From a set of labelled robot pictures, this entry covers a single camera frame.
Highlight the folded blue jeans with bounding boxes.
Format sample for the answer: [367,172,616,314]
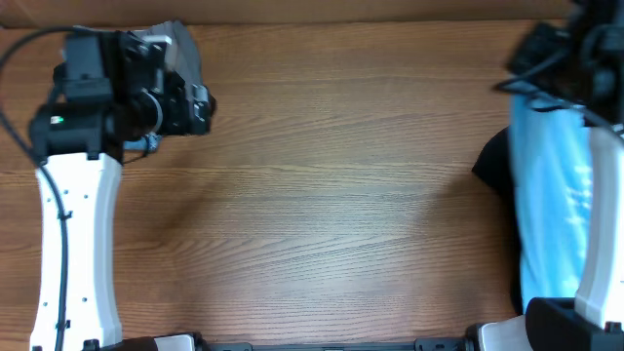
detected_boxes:
[124,134,163,153]

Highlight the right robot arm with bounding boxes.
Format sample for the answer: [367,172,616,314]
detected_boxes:
[459,0,623,350]

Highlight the black t-shirt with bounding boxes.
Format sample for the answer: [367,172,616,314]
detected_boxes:
[472,127,524,315]

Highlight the folded grey garment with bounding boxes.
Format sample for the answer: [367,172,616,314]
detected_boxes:
[133,20,203,91]

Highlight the light blue printed t-shirt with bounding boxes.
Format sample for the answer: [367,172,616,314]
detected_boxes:
[508,96,593,309]

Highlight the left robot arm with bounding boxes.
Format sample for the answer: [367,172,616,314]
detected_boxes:
[29,21,216,350]

